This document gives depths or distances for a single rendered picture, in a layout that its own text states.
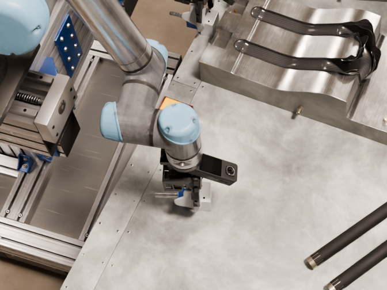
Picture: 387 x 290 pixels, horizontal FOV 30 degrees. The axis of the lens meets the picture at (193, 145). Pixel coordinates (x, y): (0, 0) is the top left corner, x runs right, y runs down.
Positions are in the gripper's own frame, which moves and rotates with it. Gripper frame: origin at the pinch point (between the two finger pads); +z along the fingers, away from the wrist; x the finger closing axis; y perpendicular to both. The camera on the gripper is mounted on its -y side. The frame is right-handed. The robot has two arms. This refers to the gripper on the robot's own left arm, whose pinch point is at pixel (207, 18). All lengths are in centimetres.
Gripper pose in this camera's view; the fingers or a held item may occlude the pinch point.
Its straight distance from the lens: 191.6
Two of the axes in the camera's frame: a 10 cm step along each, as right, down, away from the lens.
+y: -9.4, -2.7, 2.1
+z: 0.7, 4.6, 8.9
